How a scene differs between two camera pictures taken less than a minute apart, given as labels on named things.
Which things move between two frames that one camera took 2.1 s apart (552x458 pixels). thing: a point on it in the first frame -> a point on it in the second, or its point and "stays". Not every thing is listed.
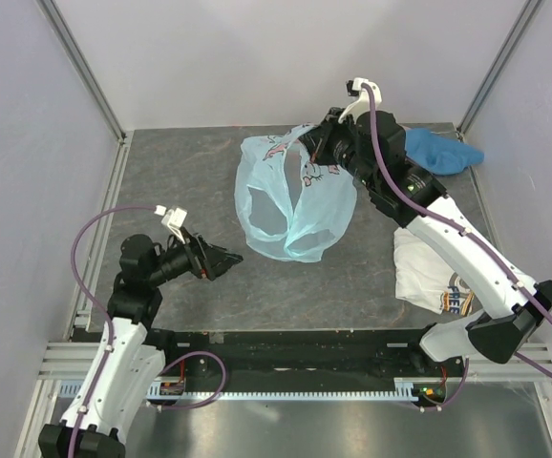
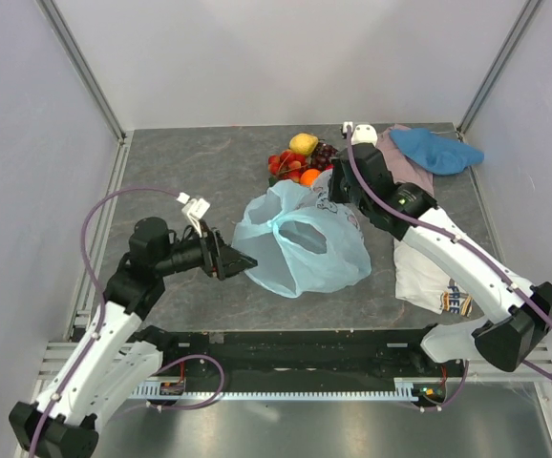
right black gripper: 318,138 -> 334,193
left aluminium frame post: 58,23 stays
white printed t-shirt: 424,279 stays
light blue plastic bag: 289,206 -> 302,243
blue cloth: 441,154 stays
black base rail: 300,354 stays
